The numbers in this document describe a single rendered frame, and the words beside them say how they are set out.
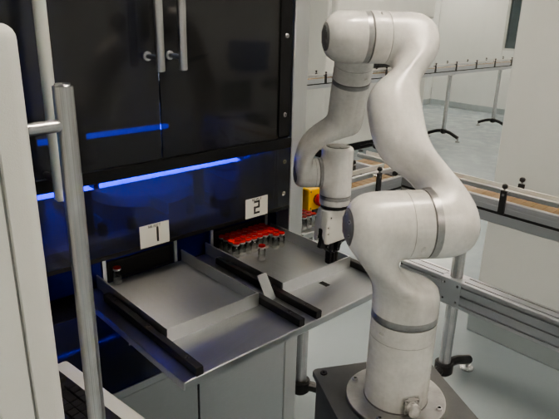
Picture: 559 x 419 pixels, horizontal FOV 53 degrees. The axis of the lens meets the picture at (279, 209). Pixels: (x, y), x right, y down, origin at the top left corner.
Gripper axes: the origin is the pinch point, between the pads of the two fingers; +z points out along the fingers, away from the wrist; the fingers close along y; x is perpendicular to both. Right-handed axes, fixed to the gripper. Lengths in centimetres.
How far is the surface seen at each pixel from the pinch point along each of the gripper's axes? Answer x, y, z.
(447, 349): -8, -86, 71
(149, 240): -23.8, 42.8, -8.5
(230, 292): -7.5, 29.4, 4.1
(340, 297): 12.2, 9.3, 4.3
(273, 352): -24, -1, 44
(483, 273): -24, -143, 59
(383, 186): -35, -69, 1
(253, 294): 2.0, 29.8, 0.8
